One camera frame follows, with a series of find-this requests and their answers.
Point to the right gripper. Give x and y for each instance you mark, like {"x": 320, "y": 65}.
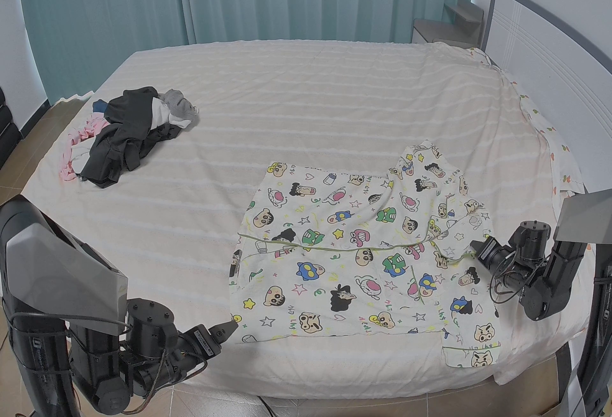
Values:
{"x": 492, "y": 252}

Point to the white printed pyjama top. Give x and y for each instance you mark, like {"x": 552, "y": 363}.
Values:
{"x": 334, "y": 271}

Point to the bed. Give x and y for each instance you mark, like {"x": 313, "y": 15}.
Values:
{"x": 334, "y": 95}

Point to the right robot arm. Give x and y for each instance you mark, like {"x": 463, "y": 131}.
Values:
{"x": 578, "y": 219}

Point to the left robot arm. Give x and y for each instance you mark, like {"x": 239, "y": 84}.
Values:
{"x": 52, "y": 271}

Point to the grey bedside table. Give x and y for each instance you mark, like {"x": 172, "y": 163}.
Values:
{"x": 444, "y": 30}

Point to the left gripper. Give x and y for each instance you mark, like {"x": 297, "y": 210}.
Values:
{"x": 206, "y": 342}

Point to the pile of clothes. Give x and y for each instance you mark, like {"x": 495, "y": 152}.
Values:
{"x": 129, "y": 138}

